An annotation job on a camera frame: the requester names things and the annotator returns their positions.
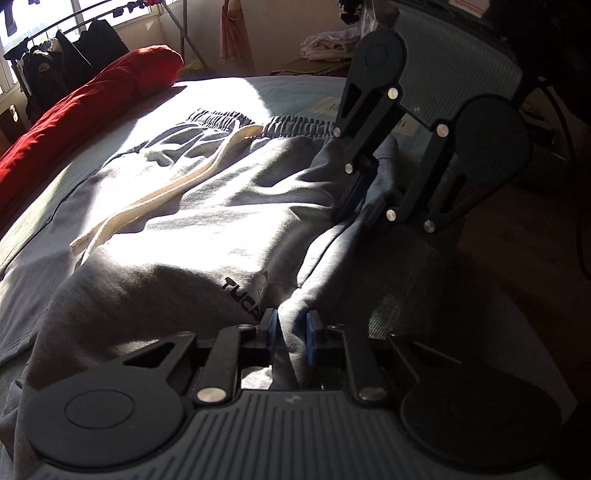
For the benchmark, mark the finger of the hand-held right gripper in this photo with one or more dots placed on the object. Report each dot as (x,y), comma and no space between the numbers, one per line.
(352,196)
(411,189)

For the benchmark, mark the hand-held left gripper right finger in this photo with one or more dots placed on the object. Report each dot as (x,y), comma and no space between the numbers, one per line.
(313,339)

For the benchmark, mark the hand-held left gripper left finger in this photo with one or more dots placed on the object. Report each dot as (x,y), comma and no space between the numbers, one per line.
(272,337)

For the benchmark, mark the blue-grey garment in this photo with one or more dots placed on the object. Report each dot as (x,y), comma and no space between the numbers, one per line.
(27,300)

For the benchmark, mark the pink and white clothes pile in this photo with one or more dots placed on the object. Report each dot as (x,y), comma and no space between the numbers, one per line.
(328,46)

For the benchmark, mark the metal clothes rack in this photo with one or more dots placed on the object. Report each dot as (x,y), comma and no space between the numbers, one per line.
(185,37)

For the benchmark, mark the dark star print cloth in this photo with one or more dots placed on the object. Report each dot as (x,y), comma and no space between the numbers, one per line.
(351,11)

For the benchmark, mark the orange curtain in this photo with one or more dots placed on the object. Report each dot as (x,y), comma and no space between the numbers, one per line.
(235,37)

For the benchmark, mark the red duvet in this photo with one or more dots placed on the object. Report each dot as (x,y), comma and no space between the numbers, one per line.
(92,101)

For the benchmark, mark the row of hanging socks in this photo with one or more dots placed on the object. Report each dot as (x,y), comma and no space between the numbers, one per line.
(134,7)

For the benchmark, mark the black jacket with round patch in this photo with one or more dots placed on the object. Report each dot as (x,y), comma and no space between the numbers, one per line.
(44,78)

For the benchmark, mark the window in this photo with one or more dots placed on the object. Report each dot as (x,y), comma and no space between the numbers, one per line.
(55,14)

